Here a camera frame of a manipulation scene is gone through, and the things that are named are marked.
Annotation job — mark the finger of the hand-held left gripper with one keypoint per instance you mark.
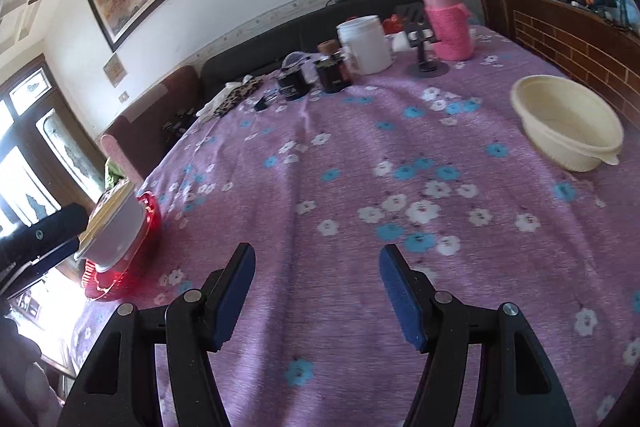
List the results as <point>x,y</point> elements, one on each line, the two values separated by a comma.
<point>45,261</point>
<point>50,224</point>

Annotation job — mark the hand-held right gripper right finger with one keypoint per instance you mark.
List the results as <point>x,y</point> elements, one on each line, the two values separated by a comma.
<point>400,302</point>

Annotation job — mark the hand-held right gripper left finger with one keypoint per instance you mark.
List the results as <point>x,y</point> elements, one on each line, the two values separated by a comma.
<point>235,302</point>

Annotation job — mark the white bowl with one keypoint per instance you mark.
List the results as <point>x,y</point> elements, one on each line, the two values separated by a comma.
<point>117,237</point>

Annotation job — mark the red plastic basket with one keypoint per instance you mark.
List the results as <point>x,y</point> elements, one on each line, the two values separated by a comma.
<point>145,217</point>

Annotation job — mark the cream bowl with tab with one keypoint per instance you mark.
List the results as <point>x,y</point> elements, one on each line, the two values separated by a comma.
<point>565,127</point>

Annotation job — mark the person's left forearm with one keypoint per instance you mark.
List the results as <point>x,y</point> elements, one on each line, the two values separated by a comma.
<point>20,372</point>

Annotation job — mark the wooden glass door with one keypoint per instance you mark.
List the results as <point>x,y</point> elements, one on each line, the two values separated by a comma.
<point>45,137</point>

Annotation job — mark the purple floral tablecloth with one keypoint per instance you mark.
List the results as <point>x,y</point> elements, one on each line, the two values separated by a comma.
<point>350,147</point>

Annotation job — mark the leopard print cloth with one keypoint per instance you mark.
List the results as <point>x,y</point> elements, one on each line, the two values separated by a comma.
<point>235,99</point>

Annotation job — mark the black jar with clear lid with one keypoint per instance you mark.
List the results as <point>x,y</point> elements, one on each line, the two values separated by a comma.
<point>294,82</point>

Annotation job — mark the black phone stand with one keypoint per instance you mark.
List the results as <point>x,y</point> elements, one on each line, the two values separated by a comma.
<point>425,69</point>

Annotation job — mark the dark glass jar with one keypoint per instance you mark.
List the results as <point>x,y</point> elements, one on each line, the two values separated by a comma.
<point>331,74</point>

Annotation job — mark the dark sofa with brown armrest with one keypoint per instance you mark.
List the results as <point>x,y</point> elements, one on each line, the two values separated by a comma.
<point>240,57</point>

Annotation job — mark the white plastic jar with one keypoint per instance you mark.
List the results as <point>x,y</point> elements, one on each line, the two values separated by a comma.
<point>367,47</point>

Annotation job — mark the small brown lid jar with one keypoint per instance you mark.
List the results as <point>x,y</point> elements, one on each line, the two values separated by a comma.
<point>329,48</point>

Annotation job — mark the pink thermos with knit sleeve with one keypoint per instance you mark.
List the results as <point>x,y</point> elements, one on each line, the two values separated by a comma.
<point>447,27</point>

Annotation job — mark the small wall plaque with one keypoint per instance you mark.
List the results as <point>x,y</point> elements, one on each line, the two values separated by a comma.
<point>114,72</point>

